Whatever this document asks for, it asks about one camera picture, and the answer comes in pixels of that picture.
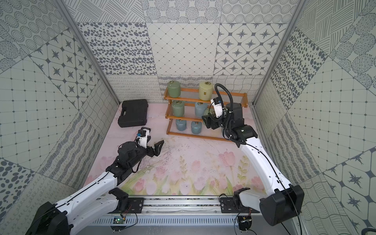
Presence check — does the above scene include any cream yellow canister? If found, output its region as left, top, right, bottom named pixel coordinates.
left=199, top=81, right=213, bottom=101

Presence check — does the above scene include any green canister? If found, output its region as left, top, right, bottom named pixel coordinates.
left=167, top=80, right=181, bottom=98
left=172, top=100, right=185, bottom=117
left=202, top=108, right=209, bottom=121

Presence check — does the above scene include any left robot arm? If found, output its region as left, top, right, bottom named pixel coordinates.
left=26, top=127, right=164, bottom=235

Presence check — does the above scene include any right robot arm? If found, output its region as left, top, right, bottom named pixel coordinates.
left=202, top=99, right=305, bottom=226

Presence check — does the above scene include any wooden three-tier shelf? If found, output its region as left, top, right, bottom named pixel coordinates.
left=164, top=86, right=249, bottom=143

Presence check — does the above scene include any blue canister bottom centre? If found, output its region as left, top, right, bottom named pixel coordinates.
left=191, top=121, right=202, bottom=135

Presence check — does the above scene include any blue canister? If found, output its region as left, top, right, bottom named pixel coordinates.
left=176, top=119, right=187, bottom=131
left=191, top=121, right=202, bottom=135
left=195, top=102, right=208, bottom=118

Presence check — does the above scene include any blue canister middle centre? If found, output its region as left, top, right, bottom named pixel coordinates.
left=195, top=102, right=208, bottom=118

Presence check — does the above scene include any black plastic tool case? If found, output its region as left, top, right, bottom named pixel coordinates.
left=118, top=99, right=148, bottom=128

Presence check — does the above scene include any blue canister bottom left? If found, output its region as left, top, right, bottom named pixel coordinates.
left=176, top=119, right=187, bottom=131

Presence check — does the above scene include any floral pink table mat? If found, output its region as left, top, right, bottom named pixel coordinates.
left=80, top=102, right=275, bottom=196

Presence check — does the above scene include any green circuit board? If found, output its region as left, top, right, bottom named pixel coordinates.
left=110, top=217, right=126, bottom=231

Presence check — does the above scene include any black connector module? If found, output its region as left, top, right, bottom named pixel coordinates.
left=237, top=215, right=252, bottom=231

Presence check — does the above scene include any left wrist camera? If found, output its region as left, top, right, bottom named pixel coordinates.
left=135, top=129, right=151, bottom=148

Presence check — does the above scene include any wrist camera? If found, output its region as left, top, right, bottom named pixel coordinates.
left=211, top=97, right=224, bottom=118
left=135, top=129, right=151, bottom=148

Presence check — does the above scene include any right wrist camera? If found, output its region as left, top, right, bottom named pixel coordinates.
left=211, top=97, right=224, bottom=118

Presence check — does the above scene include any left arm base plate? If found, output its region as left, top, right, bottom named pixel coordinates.
left=117, top=197, right=145, bottom=214

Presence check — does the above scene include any aluminium mounting rail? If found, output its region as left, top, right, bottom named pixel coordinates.
left=58, top=195, right=265, bottom=216

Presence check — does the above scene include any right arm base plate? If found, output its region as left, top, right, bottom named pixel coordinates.
left=218, top=194, right=260, bottom=214

